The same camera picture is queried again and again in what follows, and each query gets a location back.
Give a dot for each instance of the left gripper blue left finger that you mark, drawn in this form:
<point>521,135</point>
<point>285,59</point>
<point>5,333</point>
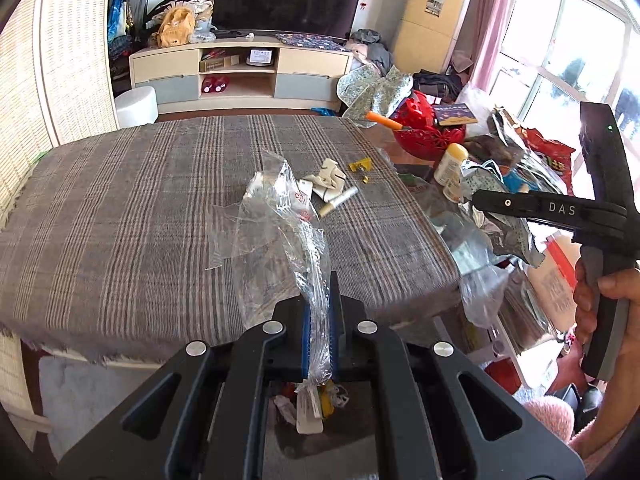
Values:
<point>305,327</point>

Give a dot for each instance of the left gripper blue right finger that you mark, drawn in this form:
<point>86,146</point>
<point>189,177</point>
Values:
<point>335,324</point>

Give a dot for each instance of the torn white carton piece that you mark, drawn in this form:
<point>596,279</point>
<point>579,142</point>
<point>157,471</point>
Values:
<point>339,396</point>

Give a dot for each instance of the clear plastic bag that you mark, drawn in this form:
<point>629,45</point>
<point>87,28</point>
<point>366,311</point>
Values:
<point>482,290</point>
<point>274,247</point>

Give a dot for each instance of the white cigarette-like tube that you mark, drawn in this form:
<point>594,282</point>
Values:
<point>331,205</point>

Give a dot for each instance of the beige torn cardboard piece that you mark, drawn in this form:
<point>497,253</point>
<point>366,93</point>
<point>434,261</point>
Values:
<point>327,184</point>

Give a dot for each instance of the small yellow wrapper scrap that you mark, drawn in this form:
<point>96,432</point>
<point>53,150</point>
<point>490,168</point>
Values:
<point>360,166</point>

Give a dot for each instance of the red candy tube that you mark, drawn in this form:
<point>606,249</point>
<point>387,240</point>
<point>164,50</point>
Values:
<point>289,390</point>

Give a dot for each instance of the yellow wrapper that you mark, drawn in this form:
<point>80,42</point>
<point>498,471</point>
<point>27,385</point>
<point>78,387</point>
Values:
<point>327,395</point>

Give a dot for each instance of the white paper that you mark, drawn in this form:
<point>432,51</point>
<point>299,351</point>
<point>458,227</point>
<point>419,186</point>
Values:
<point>286,408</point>

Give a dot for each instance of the white milk carton box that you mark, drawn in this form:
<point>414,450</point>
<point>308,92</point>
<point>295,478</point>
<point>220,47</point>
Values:
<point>309,418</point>

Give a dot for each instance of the dark square trash bin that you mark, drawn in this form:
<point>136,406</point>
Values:
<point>345,449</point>

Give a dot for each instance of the person's right hand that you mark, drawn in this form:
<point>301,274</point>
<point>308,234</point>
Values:
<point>620,285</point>

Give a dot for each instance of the red snack bag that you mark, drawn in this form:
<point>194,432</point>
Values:
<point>555,154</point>

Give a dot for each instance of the blue snack bag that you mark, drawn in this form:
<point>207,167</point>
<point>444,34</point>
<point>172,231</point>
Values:
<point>514,183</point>

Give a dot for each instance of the clear plastic bag hanging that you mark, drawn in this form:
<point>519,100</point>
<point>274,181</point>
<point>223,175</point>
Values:
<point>482,290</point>

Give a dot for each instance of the white cream bottle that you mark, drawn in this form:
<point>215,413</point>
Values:
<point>452,191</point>

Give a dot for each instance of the yellow cap white bottle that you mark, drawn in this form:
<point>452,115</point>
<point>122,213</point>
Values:
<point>448,170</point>

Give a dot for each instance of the dark book on basket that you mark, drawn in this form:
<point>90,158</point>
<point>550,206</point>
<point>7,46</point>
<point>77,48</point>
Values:
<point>450,115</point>

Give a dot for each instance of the grey plaid tablecloth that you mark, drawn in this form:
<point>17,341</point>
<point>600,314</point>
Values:
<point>159,292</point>

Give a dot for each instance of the red plastic basket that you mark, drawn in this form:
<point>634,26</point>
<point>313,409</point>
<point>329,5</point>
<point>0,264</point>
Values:
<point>420,136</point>

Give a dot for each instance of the beige grey TV cabinet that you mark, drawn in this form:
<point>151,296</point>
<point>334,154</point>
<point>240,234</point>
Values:
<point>264,75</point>

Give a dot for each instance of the red shoes on shelf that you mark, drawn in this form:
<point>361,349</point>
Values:
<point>214,84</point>

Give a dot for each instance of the pink curtain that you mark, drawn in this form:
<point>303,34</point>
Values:
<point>490,22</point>

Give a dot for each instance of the white round stool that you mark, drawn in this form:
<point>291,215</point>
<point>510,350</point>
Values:
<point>136,107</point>

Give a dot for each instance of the tall cardboard box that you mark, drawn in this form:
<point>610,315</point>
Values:
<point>427,34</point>

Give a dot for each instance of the yellow plush toy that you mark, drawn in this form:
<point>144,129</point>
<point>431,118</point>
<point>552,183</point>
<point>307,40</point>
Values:
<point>176,28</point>

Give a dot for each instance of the bamboo folding screen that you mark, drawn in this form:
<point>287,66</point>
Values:
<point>58,121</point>

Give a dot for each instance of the orange handle stick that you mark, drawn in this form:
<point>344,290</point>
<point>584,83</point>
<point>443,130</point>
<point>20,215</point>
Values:
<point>384,121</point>

